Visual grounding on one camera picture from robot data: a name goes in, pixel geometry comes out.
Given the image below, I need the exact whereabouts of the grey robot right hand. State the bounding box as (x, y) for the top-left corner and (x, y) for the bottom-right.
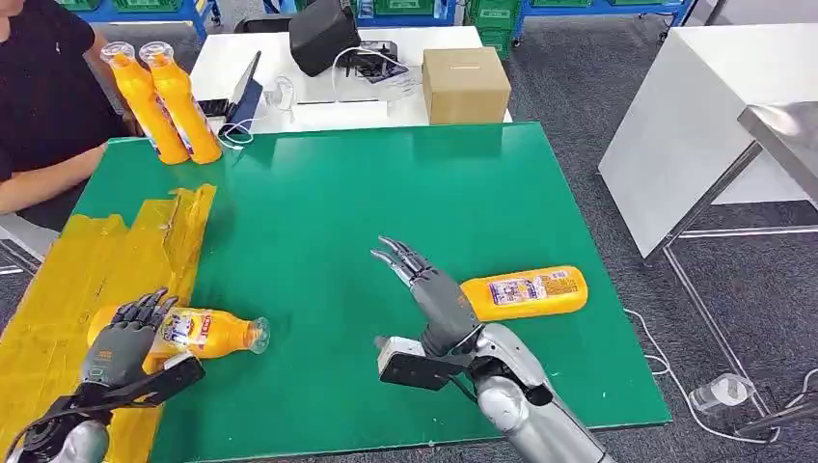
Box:
(370, 236), (484, 360)

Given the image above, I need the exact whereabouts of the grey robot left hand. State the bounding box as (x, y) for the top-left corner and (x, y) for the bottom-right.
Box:
(79, 287), (180, 391)

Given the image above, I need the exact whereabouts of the orange drink bottle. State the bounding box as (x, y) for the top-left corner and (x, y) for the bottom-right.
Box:
(458, 264), (589, 324)
(138, 41), (224, 166)
(99, 41), (192, 166)
(86, 305), (272, 375)

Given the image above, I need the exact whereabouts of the yellow sheet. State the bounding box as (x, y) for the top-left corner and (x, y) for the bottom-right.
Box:
(0, 183), (217, 463)

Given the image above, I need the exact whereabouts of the green mat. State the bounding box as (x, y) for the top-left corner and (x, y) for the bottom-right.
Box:
(69, 121), (673, 463)

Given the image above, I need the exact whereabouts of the cardboard box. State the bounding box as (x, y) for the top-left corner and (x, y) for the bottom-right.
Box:
(422, 46), (512, 125)

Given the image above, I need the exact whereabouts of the black device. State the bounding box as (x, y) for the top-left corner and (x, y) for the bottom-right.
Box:
(347, 39), (410, 84)

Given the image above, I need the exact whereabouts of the clear bag with charger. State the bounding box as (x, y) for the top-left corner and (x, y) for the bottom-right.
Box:
(261, 75), (299, 117)

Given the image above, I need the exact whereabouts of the person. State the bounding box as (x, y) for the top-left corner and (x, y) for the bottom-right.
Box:
(0, 0), (145, 232)

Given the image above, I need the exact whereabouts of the clear plastic bottle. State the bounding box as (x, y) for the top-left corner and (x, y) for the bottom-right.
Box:
(689, 373), (756, 412)

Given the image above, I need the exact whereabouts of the green crate stack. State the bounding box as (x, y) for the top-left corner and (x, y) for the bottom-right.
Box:
(466, 0), (529, 62)

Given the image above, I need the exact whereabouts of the blue rack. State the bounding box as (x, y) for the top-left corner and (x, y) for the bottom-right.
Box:
(354, 0), (458, 28)
(514, 0), (695, 30)
(57, 0), (222, 40)

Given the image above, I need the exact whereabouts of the black bag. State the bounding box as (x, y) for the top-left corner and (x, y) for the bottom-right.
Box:
(288, 0), (363, 78)

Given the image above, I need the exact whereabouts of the white panel table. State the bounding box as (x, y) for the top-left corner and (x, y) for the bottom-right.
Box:
(597, 23), (818, 260)

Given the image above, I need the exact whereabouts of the black chair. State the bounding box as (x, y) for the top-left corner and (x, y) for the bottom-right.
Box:
(232, 14), (295, 35)

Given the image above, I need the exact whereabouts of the steel bench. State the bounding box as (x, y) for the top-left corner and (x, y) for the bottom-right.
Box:
(641, 100), (818, 442)

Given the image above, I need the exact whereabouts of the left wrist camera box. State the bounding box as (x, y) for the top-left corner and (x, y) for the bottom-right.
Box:
(108, 353), (207, 410)

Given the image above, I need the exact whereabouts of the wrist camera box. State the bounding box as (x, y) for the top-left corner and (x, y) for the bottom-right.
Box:
(373, 335), (475, 393)
(108, 353), (207, 410)

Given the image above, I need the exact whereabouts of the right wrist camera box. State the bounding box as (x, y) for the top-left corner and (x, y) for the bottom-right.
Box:
(373, 335), (475, 393)

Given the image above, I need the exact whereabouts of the white charging cable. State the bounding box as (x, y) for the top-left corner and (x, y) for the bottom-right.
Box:
(217, 118), (257, 151)

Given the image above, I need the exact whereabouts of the long white cable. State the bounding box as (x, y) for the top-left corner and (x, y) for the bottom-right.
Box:
(622, 308), (818, 446)

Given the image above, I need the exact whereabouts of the white looped cable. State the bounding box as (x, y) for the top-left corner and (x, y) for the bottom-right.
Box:
(331, 45), (410, 86)

